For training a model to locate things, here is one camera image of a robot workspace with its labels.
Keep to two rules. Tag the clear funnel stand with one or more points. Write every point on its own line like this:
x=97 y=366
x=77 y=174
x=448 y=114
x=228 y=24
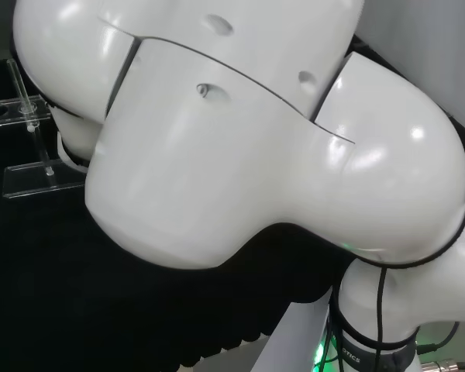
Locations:
x=31 y=182

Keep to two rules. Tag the black bench cloth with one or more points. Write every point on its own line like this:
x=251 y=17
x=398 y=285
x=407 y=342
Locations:
x=100 y=290

